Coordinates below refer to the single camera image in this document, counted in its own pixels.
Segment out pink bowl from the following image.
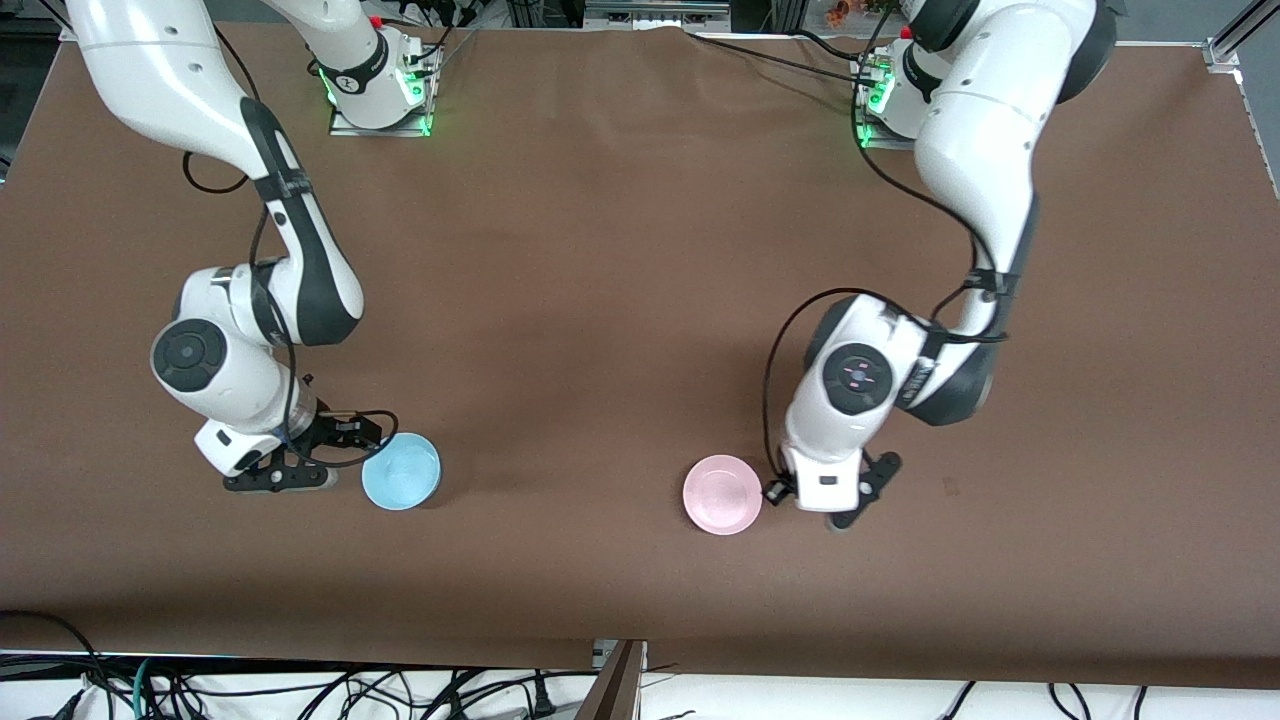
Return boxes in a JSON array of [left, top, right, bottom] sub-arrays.
[[683, 454, 763, 536]]

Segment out blue bowl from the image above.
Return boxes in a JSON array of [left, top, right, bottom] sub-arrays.
[[361, 432, 442, 512]]

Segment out brown table cover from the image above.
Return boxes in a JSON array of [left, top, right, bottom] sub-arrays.
[[0, 20, 1280, 691]]

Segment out orange colourful background items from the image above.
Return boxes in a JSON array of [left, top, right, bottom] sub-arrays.
[[824, 0, 903, 24]]

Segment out grey metal box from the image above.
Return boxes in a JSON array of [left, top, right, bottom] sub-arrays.
[[583, 0, 733, 28]]

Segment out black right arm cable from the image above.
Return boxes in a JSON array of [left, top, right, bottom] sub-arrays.
[[180, 30, 401, 471]]

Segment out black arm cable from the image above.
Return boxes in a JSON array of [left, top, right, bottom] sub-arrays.
[[762, 0, 1011, 491], [180, 30, 401, 471]]

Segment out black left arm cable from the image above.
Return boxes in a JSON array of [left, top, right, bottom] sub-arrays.
[[762, 0, 1011, 491]]

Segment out thick black floor cable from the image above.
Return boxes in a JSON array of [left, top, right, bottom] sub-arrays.
[[0, 610, 103, 693]]

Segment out teal cable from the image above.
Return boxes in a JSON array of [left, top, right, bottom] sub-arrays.
[[132, 655, 161, 720]]

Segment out aluminium profile post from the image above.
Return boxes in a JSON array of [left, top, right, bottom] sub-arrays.
[[577, 638, 649, 720]]

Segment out long black table cable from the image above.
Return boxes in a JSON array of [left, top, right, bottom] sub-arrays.
[[686, 32, 871, 81]]

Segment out short black table cable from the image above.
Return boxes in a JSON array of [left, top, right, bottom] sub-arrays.
[[793, 28, 877, 64]]

